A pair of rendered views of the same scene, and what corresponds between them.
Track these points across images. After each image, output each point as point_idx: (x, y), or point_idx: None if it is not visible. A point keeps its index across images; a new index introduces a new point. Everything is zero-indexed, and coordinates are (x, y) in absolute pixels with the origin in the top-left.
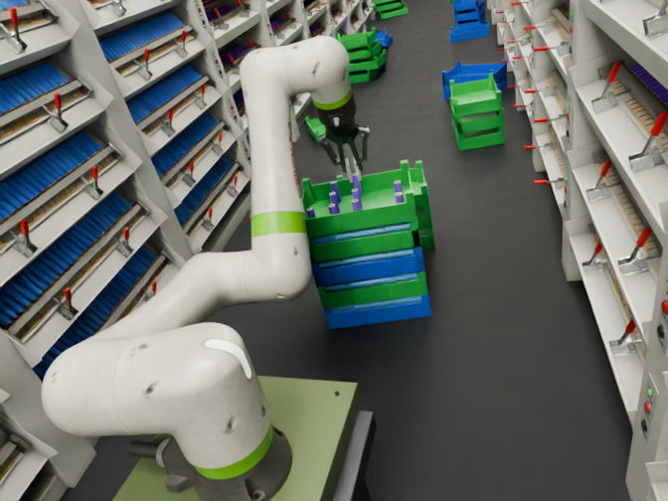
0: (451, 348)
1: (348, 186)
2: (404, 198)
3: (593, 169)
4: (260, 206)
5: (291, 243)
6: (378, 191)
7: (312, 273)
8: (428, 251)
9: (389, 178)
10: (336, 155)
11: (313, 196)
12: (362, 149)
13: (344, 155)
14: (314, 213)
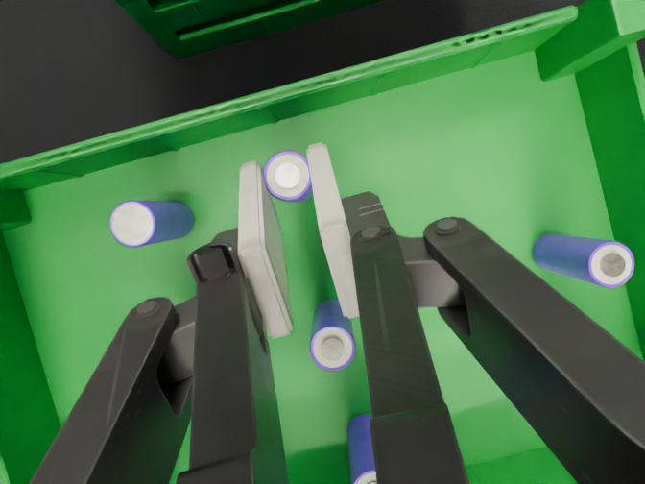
0: None
1: (212, 128)
2: (560, 202)
3: None
4: None
5: None
6: (388, 105)
7: (71, 130)
8: (439, 1)
9: (472, 55)
10: (163, 341)
11: (4, 202)
12: (495, 366)
13: (251, 320)
14: (72, 329)
